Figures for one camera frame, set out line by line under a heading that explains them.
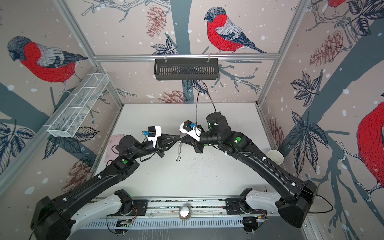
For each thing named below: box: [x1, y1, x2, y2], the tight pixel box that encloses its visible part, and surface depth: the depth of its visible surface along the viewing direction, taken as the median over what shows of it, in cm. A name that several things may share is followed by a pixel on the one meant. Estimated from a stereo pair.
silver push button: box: [179, 205, 191, 220], surface depth 64 cm
